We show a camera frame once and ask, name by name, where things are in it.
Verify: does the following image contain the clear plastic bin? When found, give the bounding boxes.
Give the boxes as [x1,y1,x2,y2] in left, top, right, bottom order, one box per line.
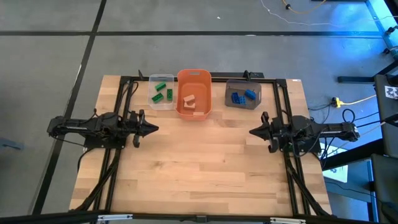
[148,73,175,111]

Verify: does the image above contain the grey plastic bin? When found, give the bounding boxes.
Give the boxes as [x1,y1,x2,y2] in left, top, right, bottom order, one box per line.
[224,79,262,110]

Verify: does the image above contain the black cable bundle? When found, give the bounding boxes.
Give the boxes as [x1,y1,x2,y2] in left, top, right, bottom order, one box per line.
[307,105,386,162]

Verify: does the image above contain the black white fiducial tag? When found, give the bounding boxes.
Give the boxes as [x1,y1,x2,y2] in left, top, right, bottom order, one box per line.
[384,85,398,100]

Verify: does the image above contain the black floor stand bar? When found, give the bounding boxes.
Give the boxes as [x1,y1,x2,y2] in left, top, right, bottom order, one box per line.
[338,60,398,84]

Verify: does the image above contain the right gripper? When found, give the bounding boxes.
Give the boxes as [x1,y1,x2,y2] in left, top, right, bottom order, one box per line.
[249,111,285,154]

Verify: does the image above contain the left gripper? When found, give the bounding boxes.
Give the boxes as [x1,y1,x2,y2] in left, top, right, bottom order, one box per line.
[126,109,160,148]

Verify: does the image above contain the white printed paper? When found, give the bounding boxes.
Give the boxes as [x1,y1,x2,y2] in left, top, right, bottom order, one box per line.
[323,144,349,184]

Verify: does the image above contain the white floor cable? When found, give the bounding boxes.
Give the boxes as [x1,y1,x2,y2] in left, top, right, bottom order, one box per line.
[259,0,331,27]

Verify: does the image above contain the yellow extension cord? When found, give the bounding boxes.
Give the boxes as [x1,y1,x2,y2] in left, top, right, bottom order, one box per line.
[330,95,377,107]

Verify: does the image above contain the black aluminium table frame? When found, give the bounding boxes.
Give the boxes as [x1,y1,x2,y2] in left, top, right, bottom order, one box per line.
[70,72,333,218]

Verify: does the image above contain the black equipment case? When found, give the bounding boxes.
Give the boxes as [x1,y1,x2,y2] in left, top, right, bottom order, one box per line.
[373,73,398,159]

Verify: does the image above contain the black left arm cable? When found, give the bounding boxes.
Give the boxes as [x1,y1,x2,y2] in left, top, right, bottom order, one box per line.
[124,70,144,108]

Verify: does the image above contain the yellow floor cable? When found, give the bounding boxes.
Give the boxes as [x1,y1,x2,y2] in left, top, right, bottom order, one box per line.
[281,0,328,15]

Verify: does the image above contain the orange plastic bin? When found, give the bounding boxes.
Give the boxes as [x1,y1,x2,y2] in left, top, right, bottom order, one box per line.
[176,68,213,121]

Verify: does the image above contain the metal stand rail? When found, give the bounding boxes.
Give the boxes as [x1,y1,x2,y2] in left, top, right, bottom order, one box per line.
[365,0,398,62]

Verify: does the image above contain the black crossbar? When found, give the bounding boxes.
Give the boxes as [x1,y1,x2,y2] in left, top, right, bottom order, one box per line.
[0,210,398,224]

